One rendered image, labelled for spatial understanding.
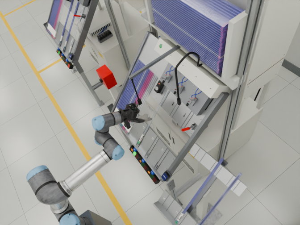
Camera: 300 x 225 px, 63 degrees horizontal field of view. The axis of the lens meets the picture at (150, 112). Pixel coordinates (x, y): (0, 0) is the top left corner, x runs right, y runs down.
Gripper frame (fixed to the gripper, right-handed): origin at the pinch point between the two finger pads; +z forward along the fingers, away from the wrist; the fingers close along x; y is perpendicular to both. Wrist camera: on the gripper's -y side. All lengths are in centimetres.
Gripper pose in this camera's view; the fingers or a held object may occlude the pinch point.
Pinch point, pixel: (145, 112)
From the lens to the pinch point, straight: 153.2
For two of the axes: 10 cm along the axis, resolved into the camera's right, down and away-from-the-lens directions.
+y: 2.6, -7.4, -6.3
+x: -5.8, -6.4, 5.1
